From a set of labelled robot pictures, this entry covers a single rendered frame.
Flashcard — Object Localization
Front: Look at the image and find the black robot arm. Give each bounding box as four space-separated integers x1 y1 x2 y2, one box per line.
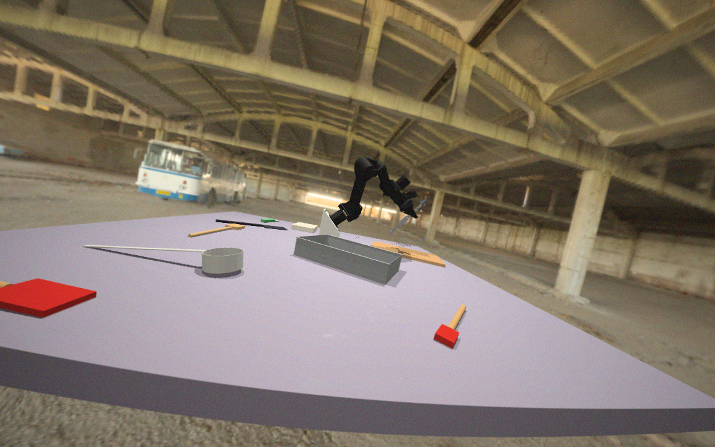
329 157 411 228

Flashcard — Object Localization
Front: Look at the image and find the light wooden board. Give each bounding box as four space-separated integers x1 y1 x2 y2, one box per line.
371 242 445 267

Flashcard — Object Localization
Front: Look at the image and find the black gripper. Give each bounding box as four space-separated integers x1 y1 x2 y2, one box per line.
393 192 418 219

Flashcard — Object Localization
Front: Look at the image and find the grey saucepan with long handle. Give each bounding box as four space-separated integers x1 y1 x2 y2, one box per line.
83 245 243 274

